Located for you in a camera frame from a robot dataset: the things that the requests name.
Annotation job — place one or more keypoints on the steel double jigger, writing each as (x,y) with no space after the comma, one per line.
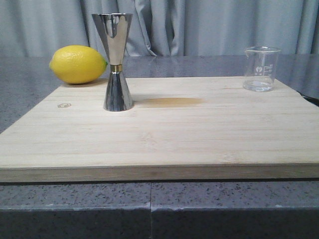
(113,30)

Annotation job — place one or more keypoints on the glass beaker with liquid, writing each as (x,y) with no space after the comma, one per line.
(260,68)

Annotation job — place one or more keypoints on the wooden cutting board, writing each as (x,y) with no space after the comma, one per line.
(179,128)

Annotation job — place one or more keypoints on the yellow lemon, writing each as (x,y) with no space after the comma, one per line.
(77,64)

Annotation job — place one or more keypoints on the grey curtain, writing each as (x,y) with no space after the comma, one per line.
(37,28)

